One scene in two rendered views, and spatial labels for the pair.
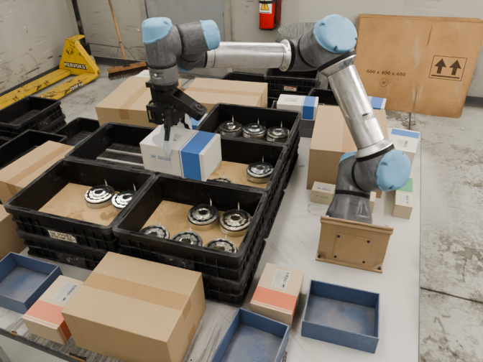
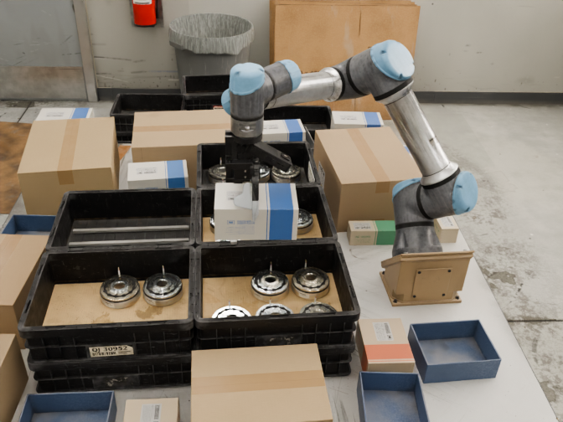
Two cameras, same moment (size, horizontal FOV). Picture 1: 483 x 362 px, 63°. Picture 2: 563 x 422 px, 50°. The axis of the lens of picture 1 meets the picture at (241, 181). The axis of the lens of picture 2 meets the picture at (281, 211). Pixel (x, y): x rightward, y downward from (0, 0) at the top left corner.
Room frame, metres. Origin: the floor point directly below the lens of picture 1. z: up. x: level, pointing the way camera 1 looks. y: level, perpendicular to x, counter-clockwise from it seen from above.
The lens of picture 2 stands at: (-0.16, 0.67, 1.94)
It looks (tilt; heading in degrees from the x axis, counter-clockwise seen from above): 34 degrees down; 334
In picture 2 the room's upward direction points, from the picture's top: 2 degrees clockwise
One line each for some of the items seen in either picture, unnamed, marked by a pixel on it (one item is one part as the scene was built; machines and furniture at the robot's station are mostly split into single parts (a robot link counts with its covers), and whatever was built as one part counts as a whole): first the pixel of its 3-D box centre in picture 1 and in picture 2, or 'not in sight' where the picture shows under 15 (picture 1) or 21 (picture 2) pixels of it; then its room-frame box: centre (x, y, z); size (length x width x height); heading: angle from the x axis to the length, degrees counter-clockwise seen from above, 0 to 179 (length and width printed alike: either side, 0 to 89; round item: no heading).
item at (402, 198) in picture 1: (402, 192); (438, 216); (1.22, -0.64, 0.73); 0.24 x 0.06 x 0.06; 160
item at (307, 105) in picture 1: (297, 108); (278, 136); (1.87, -0.31, 0.80); 0.20 x 0.12 x 0.09; 75
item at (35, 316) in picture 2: (87, 203); (116, 302); (1.05, 0.53, 0.87); 0.40 x 0.30 x 0.11; 71
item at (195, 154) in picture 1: (182, 151); (255, 211); (1.00, 0.17, 1.10); 0.20 x 0.12 x 0.09; 68
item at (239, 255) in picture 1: (193, 212); (273, 280); (0.93, 0.15, 0.92); 0.40 x 0.30 x 0.02; 71
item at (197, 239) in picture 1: (185, 243); (275, 317); (0.86, 0.18, 0.86); 0.10 x 0.10 x 0.01
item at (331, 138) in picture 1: (347, 148); (364, 176); (1.46, -0.47, 0.80); 0.40 x 0.30 x 0.20; 165
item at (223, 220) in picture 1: (235, 219); (310, 279); (0.96, 0.02, 0.86); 0.10 x 0.10 x 0.01
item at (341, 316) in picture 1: (341, 314); (451, 350); (0.67, -0.27, 0.74); 0.20 x 0.15 x 0.07; 72
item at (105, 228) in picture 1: (83, 192); (114, 287); (1.05, 0.53, 0.92); 0.40 x 0.30 x 0.02; 71
